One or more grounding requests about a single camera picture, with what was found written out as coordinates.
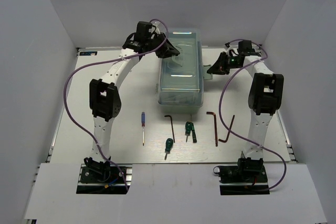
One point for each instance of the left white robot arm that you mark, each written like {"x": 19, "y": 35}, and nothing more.
{"x": 104, "y": 99}

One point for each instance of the green stubby screwdriver upper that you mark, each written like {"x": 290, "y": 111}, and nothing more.
{"x": 188, "y": 129}

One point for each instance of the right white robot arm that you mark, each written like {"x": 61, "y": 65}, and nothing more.
{"x": 264, "y": 98}

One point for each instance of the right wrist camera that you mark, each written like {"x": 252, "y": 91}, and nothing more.
{"x": 231, "y": 50}

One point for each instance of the long hex key left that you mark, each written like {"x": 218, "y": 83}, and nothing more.
{"x": 172, "y": 128}

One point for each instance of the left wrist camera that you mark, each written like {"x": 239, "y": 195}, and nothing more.
{"x": 155, "y": 27}

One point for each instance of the angled hex key right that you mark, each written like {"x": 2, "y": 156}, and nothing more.
{"x": 228, "y": 133}

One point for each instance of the large hex key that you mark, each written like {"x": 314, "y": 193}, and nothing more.
{"x": 215, "y": 126}

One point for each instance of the dark green slim screwdriver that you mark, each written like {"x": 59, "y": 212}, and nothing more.
{"x": 193, "y": 132}

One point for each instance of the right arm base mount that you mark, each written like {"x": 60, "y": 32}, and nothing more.
{"x": 234, "y": 183}

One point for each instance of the green plastic toolbox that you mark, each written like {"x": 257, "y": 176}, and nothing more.
{"x": 181, "y": 79}

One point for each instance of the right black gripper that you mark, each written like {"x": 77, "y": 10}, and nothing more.
{"x": 220, "y": 67}

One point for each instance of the green stubby screwdriver lower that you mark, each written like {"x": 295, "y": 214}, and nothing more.
{"x": 168, "y": 146}

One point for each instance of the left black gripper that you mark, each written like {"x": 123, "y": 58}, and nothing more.
{"x": 167, "y": 49}

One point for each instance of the blue red precision screwdriver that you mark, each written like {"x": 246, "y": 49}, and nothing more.
{"x": 143, "y": 126}

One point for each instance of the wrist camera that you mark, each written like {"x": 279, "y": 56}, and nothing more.
{"x": 231, "y": 50}
{"x": 155, "y": 27}

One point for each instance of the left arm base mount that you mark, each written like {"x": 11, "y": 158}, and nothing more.
{"x": 90, "y": 182}

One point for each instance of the green stubby screwdriver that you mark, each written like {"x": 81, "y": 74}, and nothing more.
{"x": 188, "y": 129}
{"x": 168, "y": 146}

